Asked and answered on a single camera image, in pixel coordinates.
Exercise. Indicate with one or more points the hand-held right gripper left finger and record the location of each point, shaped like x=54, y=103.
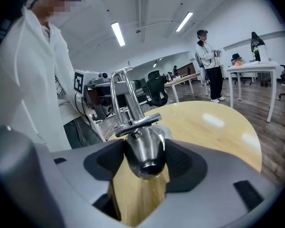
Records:
x=80, y=189

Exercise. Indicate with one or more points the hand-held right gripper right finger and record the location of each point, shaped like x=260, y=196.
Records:
x=216, y=191

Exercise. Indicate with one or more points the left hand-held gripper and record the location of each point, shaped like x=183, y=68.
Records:
x=79, y=83

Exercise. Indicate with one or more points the silver desk lamp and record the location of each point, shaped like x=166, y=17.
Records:
x=145, y=151

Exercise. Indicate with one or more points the person's left forearm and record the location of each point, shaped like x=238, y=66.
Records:
x=69, y=103

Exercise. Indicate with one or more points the person's grey trousers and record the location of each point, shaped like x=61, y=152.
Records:
x=82, y=134

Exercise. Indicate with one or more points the person's white hoodie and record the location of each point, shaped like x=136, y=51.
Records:
x=26, y=79

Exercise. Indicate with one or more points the yellow round table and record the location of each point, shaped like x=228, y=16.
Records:
x=204, y=132

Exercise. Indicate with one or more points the long ceiling light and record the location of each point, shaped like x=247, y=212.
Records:
x=118, y=34
x=184, y=22

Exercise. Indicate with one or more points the person's head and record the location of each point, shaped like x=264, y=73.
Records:
x=59, y=6

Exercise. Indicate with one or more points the wooden top table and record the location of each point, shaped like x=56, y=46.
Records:
x=180, y=79

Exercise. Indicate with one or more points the white rectangular table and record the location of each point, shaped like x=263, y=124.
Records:
x=251, y=67

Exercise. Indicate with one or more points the small orange object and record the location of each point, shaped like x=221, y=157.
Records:
x=239, y=63

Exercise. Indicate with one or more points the green box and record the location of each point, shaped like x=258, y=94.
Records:
x=256, y=52

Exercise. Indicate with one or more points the white paper roll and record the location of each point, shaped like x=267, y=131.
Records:
x=264, y=53

